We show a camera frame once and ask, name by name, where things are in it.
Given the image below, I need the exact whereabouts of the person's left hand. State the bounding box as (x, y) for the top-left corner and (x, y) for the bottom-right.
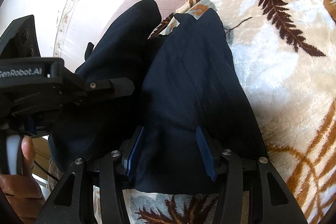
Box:
(1, 136), (46, 223)

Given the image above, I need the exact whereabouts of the navy blue garment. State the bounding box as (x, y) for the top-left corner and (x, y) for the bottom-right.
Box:
(48, 0), (271, 193)

